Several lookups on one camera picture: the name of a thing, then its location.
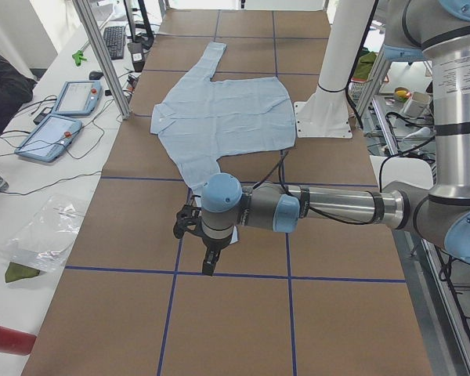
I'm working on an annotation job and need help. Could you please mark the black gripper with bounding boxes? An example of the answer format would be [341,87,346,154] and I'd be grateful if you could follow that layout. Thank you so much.
[201,233,232,277]

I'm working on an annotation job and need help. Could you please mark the light blue button shirt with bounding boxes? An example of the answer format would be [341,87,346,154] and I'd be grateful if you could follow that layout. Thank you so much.
[149,42,297,244]

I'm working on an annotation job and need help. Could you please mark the clear plastic bag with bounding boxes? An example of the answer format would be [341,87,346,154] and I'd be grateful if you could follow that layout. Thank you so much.
[1,194,89,273]

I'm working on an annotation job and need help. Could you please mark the olive green cloth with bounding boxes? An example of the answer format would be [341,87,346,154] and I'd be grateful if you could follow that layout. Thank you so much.
[5,262,41,284]

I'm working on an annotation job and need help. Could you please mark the lower blue teach pendant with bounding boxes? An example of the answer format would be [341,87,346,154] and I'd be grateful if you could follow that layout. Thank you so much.
[14,114,82,162]

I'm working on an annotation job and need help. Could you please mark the blue teach pendant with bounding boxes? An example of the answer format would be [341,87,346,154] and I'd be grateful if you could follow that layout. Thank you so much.
[14,114,82,162]
[52,80,102,117]

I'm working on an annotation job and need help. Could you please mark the upper blue teach pendant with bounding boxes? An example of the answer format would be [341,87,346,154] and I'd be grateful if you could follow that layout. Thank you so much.
[52,80,102,117]

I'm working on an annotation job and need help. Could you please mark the red bottle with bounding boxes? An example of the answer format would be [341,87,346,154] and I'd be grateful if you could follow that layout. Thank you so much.
[0,326,37,356]

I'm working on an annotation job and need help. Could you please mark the black computer mouse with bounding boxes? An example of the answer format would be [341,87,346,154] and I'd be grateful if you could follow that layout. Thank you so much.
[89,70,103,80]

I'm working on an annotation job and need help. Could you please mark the green clamp tool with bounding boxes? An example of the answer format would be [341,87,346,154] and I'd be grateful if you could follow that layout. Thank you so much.
[72,50,87,67]

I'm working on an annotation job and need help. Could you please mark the black keyboard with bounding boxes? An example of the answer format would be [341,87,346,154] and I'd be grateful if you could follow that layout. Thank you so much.
[103,26,126,60]

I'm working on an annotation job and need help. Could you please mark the person in black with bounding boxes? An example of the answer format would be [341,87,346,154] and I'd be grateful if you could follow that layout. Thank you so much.
[0,55,37,135]

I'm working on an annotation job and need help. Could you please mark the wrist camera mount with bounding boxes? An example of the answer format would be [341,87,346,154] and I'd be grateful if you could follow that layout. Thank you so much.
[173,204,204,239]

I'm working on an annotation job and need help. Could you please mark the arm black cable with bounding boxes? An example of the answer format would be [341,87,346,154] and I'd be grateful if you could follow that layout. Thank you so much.
[254,150,381,226]

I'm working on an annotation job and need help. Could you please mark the aluminium frame post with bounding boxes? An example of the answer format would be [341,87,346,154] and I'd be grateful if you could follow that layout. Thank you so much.
[73,0,131,120]

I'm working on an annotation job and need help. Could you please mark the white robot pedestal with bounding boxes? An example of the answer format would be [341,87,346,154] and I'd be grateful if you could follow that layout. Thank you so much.
[293,0,381,140]

